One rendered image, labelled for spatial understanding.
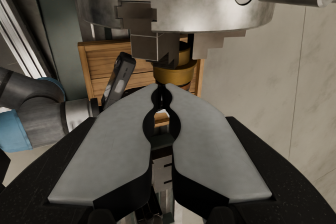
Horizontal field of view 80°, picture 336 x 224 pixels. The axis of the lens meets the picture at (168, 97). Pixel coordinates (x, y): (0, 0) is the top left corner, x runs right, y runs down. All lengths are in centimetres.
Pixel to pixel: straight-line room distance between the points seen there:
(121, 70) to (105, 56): 21
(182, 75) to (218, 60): 149
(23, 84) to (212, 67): 157
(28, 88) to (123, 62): 21
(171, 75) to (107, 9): 17
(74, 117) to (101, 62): 23
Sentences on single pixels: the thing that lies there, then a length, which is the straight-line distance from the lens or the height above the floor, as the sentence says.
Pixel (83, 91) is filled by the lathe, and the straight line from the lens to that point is 100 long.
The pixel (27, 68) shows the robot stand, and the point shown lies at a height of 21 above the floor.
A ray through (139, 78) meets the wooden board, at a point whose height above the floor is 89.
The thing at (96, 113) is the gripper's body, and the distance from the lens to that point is 40.
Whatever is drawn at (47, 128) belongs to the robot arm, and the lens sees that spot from 40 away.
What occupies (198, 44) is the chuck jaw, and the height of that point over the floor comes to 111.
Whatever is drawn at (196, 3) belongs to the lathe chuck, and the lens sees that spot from 23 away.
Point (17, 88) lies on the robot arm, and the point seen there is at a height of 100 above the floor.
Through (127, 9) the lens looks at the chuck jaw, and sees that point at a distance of 25.
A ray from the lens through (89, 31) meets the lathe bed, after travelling 59.
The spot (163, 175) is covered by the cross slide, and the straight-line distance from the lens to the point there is 79.
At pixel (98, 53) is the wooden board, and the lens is 58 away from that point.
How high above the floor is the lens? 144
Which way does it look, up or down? 54 degrees down
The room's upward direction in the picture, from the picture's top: 143 degrees clockwise
